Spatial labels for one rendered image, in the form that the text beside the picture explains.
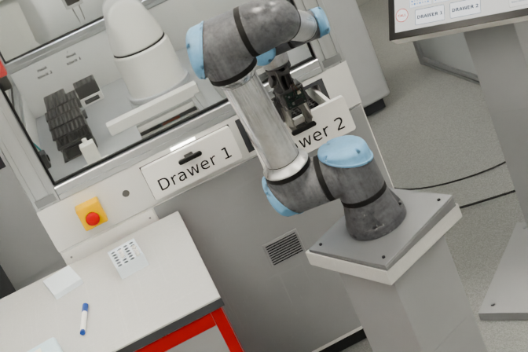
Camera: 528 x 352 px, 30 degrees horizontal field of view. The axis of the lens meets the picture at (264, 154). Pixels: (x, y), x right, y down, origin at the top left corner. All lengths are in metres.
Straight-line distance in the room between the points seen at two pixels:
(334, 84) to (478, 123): 1.59
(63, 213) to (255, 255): 0.62
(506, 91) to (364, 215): 0.87
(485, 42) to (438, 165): 1.34
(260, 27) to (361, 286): 0.73
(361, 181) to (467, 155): 1.98
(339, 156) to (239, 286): 0.97
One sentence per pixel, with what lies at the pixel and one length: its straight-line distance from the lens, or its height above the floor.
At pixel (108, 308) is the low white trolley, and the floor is 0.76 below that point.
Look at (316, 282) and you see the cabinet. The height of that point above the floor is 0.31.
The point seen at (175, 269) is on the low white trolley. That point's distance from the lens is 2.66.
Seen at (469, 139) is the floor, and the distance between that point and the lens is 4.38.
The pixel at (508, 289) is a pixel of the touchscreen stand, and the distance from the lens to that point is 3.34.
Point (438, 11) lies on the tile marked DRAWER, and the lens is 2.91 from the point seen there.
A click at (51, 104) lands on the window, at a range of 2.86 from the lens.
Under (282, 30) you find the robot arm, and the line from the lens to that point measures 2.14.
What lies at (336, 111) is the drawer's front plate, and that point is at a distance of 2.80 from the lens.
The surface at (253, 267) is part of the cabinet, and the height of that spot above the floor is 0.46.
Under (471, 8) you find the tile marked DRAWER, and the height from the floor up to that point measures 1.00.
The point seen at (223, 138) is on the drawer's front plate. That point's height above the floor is 0.90.
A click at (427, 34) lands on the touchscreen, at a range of 2.92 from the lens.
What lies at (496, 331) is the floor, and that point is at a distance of 3.24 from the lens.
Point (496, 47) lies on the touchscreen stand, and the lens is 3.00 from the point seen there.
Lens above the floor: 1.97
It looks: 23 degrees down
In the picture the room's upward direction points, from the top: 24 degrees counter-clockwise
